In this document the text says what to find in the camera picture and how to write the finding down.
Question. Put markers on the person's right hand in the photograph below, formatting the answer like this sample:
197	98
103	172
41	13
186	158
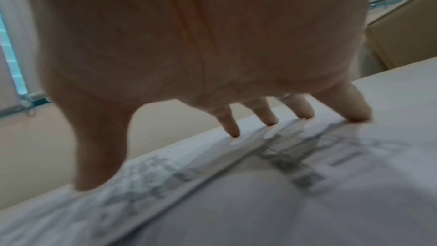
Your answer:
191	39

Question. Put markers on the printed white paper sheet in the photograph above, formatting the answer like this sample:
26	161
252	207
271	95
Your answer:
164	174

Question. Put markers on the white window blind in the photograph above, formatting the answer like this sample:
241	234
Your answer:
10	50

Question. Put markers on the large white paper sheet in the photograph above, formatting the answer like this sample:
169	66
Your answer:
307	199

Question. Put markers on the brown cardboard box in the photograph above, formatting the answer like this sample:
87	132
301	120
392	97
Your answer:
403	31

